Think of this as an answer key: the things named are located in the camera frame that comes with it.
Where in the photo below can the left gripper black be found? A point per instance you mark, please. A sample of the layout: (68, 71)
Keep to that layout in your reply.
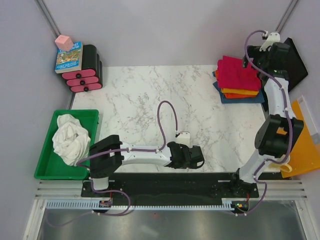
(190, 166)

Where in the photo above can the mustard yellow folded t-shirt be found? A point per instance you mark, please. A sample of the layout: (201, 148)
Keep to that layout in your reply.
(239, 91)

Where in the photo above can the black pink mini drawer unit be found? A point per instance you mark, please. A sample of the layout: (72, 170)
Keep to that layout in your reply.
(90, 77)

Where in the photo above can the black flat board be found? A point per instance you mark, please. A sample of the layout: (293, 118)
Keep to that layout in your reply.
(286, 64)

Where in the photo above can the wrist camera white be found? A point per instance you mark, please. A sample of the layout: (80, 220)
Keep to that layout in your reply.
(269, 39)
(183, 138)

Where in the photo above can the white crumpled cloth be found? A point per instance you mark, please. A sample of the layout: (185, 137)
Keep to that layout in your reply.
(71, 141)

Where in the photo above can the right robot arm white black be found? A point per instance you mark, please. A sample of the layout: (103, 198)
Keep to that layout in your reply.
(278, 134)

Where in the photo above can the blue folded t-shirt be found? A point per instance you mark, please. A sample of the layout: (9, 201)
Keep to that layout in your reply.
(250, 100)

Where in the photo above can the crimson red t-shirt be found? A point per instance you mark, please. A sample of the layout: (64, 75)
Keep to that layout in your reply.
(232, 75)

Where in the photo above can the colourful paperback book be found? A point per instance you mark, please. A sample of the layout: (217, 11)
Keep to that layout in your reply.
(69, 61)

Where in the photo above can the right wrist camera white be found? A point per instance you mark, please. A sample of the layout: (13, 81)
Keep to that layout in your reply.
(269, 39)

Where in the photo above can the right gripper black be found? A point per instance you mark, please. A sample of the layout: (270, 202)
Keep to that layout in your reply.
(254, 52)

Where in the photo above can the pink cube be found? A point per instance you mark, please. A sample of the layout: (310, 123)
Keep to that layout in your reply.
(64, 42)

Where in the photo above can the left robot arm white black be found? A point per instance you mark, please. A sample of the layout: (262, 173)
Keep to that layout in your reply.
(107, 155)

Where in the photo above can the orange folder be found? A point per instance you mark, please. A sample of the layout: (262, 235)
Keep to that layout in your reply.
(305, 155)

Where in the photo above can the pale yellow mug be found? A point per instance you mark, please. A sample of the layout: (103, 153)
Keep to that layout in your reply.
(282, 167)

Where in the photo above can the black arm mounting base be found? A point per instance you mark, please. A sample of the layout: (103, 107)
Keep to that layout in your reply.
(179, 188)

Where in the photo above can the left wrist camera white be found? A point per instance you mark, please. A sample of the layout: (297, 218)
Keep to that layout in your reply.
(183, 138)

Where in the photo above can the white slotted cable duct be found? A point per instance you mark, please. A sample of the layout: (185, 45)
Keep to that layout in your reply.
(225, 205)

